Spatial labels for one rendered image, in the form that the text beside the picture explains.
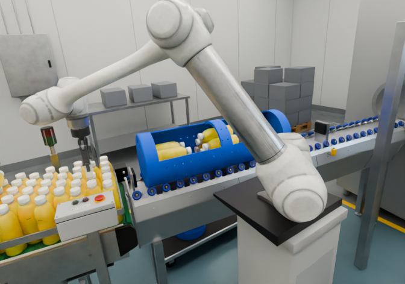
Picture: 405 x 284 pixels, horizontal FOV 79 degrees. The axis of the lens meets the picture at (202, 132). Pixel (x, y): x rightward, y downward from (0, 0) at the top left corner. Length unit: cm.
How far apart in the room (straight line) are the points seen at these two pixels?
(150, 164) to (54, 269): 57
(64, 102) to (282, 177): 75
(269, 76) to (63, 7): 348
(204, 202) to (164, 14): 100
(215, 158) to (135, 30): 369
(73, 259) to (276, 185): 91
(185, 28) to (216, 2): 488
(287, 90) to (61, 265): 408
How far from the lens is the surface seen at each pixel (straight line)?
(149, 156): 119
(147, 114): 484
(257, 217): 97
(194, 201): 137
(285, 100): 463
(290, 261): 101
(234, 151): 135
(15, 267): 130
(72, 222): 104
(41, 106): 97
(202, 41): 71
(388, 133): 187
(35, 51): 425
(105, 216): 104
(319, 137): 198
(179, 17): 68
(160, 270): 163
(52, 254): 126
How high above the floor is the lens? 162
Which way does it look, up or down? 19 degrees down
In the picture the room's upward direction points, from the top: 4 degrees counter-clockwise
